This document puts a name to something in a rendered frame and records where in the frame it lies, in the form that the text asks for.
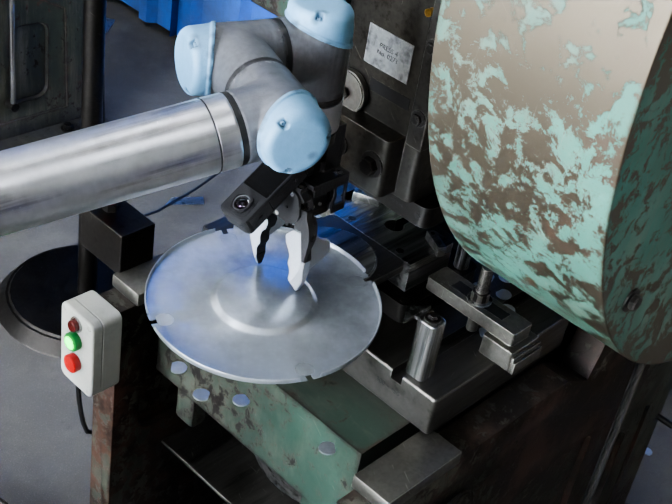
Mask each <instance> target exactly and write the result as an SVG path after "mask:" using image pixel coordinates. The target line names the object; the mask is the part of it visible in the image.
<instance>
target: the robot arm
mask: <svg viewBox="0 0 672 504"><path fill-rule="evenodd" d="M353 33H354V11H353V8H352V7H351V5H350V4H349V3H347V2H346V0H289V1H288V6H287V9H286V10H285V16H284V17H274V18H268V19H256V20H242V21H227V22H216V21H211V22H210V23H205V24H197V25H189V26H186V27H184V28H183V29H182V30H181V31H180V32H179V34H178V36H177V39H176V43H175V67H176V72H177V77H178V80H179V83H180V85H181V87H182V88H183V90H184V91H185V92H186V93H187V94H189V95H191V96H203V97H200V98H196V99H192V100H189V101H185V102H181V103H177V104H174V105H170V106H166V107H162V108H159V109H155V110H151V111H147V112H144V113H140V114H136V115H133V116H129V117H125V118H121V119H118V120H114V121H110V122H106V123H103V124H99V125H95V126H91V127H88V128H84V129H80V130H77V131H73V132H69V133H65V134H62V135H58V136H54V137H50V138H47V139H43V140H39V141H36V142H32V143H28V144H24V145H21V146H17V147H13V148H9V149H6V150H2V151H0V237H1V236H5V235H8V234H12V233H15V232H19V231H22V230H25V229H29V228H32V227H36V226H39V225H43V224H46V223H49V222H53V221H56V220H60V219H63V218H67V217H70V216H74V215H77V214H80V213H84V212H87V211H91V210H94V209H98V208H101V207H105V206H108V205H111V204H115V203H118V202H122V201H125V200H129V199H132V198H135V197H139V196H142V195H146V194H149V193H153V192H156V191H160V190H163V189H166V188H170V187H173V186H177V185H180V184H184V183H187V182H191V181H194V180H197V179H201V178H204V177H208V176H211V175H215V174H218V173H221V172H225V171H228V170H232V169H235V168H239V167H241V166H244V165H249V164H252V163H255V162H259V161H263V162H262V163H261V164H260V165H259V166H258V167H257V168H256V169H255V170H254V171H253V172H252V173H251V174H250V175H249V176H248V177H247V178H246V179H245V180H244V181H243V182H242V183H241V184H240V186H239V187H238V188H237V189H236V190H235V191H234V192H233V193H232V194H231V195H230V196H229V197H228V198H227V199H226V200H225V201H224V202H223V203H222V204H221V210H222V212H223V213H224V215H225V217H226V218H227V220H228V221H229V222H231V223H232V224H233V225H235V226H236V227H238V228H239V229H240V230H242V231H243V232H245V233H248V234H250V239H251V244H252V249H253V254H254V257H255V260H256V262H257V263H259V264H260V263H262V260H263V258H264V255H265V252H266V251H265V250H266V242H267V241H268V240H269V235H271V234H272V233H273V232H275V231H276V230H277V229H279V228H280V227H281V226H283V225H284V224H286V225H287V226H289V225H291V224H293V223H295V224H294V230H292V231H290V232H289V233H287V234H286V244H287V247H288V250H289V259H288V267H289V275H288V278H287V279H288V281H289V283H290V284H291V286H292V287H293V289H294V290H295V291H297V290H299V289H300V288H301V287H302V285H303V284H304V282H305V281H306V278H307V275H308V273H309V269H311V268H312V267H313V266H314V265H315V264H317V263H318V262H319V261H320V260H321V259H323V258H324V257H325V256H326V255H327V254H328V253H329V250H330V241H329V240H328V239H326V238H320V237H318V236H317V231H318V225H317V221H316V219H315V217H314V216H317V215H319V214H322V213H324V212H326V211H327V210H328V209H329V203H330V202H331V204H330V211H329V213H330V214H332V213H334V212H336V211H338V210H340V209H343V208H344V204H345V198H346V192H347V187H348V181H349V175H350V172H349V171H347V170H346V169H344V168H342V167H341V166H340V162H341V156H342V150H343V143H344V137H345V131H346V125H347V123H346V122H344V121H342V120H340V118H341V112H342V105H343V99H344V97H343V94H344V88H345V82H346V76H347V70H348V64H349V57H350V51H351V48H352V47H353ZM336 171H337V172H341V174H339V175H336V176H335V173H333V172H336ZM337 172H336V173H337ZM343 184H344V188H343V194H342V200H341V201H339V202H336V203H334V202H335V200H336V197H337V193H336V190H337V187H338V186H341V185H343Z"/></svg>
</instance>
